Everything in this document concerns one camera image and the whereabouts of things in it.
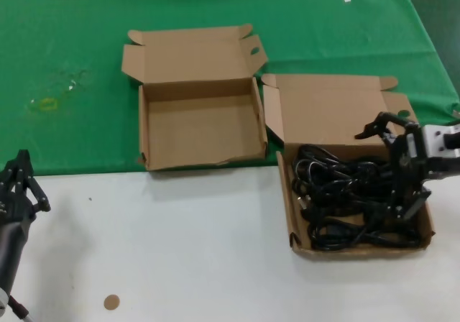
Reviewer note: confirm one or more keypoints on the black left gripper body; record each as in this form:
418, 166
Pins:
16, 208

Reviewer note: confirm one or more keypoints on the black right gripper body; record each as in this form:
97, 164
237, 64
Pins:
408, 160

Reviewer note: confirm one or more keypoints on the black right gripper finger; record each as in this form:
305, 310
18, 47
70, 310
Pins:
390, 120
415, 205

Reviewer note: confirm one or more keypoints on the green tablecloth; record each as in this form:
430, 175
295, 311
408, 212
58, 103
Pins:
323, 31

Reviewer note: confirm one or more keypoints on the open cardboard box with round hole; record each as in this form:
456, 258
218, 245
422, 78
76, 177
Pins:
323, 106

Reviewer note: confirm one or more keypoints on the shallow open cardboard box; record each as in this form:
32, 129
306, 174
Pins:
201, 135

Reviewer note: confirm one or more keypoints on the brown cardboard disc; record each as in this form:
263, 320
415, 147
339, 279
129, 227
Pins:
111, 302

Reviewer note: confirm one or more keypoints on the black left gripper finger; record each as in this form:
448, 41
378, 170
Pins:
36, 192
10, 176

